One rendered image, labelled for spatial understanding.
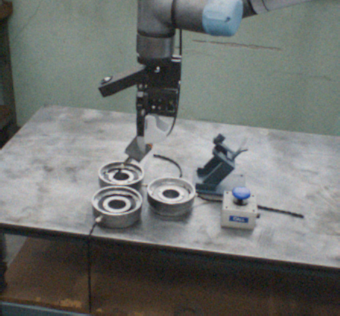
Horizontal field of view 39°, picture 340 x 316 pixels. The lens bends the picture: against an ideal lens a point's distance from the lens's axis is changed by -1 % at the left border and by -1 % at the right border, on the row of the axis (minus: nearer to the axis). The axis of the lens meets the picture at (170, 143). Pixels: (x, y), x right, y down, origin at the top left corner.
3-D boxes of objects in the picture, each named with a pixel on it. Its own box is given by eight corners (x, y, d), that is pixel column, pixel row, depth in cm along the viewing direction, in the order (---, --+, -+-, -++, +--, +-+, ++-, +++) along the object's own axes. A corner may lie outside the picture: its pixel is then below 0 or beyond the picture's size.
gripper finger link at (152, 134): (164, 160, 99) (166, 118, 95) (135, 157, 99) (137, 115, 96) (165, 155, 102) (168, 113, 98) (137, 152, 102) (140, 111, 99)
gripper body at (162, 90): (174, 121, 95) (178, 63, 89) (132, 117, 96) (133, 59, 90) (178, 106, 102) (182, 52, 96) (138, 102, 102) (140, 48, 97)
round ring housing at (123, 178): (91, 194, 108) (90, 178, 106) (108, 172, 117) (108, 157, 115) (134, 203, 106) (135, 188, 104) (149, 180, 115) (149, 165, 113)
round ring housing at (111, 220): (115, 195, 108) (115, 180, 106) (151, 214, 103) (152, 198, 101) (81, 216, 101) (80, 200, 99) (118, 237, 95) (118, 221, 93)
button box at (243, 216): (220, 226, 100) (223, 207, 98) (221, 207, 107) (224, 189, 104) (259, 231, 100) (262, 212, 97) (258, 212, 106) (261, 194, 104)
